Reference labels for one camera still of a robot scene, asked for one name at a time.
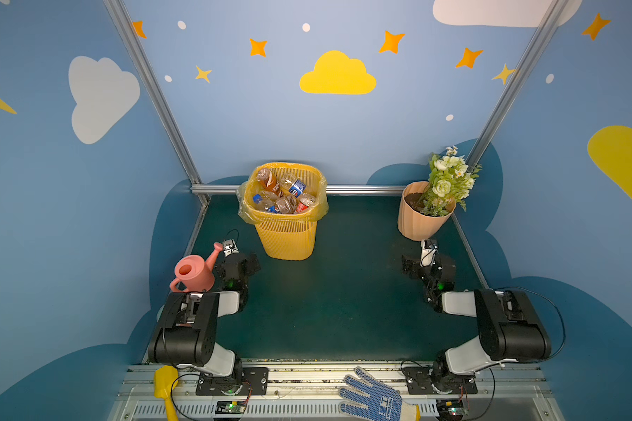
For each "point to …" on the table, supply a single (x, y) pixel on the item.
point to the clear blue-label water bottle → (295, 185)
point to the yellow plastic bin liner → (305, 173)
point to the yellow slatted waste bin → (287, 239)
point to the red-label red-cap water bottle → (305, 203)
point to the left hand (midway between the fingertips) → (242, 255)
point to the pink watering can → (197, 274)
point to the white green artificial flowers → (450, 182)
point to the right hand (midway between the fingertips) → (419, 253)
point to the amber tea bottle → (269, 181)
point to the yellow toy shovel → (165, 380)
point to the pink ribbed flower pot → (413, 224)
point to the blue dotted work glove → (383, 403)
